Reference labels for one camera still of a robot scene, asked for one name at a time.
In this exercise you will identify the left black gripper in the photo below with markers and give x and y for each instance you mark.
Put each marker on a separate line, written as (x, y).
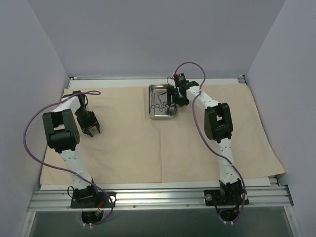
(90, 123)

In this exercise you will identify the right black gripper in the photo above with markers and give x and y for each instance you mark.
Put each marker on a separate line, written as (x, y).
(174, 95)

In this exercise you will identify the steel scissors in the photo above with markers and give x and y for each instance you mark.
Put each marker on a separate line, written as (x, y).
(163, 104)

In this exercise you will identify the steel instrument tray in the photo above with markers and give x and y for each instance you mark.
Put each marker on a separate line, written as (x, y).
(156, 114)

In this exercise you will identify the beige cloth surgical kit roll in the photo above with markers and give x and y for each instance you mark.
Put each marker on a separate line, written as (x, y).
(133, 148)

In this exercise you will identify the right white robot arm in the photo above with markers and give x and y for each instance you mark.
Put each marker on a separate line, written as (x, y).
(213, 121)

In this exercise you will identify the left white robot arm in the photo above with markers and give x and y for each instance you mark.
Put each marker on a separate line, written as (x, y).
(61, 128)

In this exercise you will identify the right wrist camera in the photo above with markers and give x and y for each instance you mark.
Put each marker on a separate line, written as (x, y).
(179, 79)

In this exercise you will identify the back aluminium rail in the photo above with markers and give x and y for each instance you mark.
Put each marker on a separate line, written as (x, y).
(100, 77)

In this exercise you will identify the aluminium rail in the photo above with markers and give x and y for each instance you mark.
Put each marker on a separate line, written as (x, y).
(58, 200)
(100, 77)

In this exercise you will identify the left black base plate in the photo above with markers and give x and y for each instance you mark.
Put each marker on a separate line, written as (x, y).
(89, 199)

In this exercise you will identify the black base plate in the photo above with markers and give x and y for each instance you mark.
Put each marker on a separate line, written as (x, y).
(218, 197)
(89, 199)

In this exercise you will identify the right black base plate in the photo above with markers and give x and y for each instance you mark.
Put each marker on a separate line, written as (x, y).
(218, 197)

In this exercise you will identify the front aluminium rail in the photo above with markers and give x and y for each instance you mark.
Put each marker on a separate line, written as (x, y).
(58, 200)

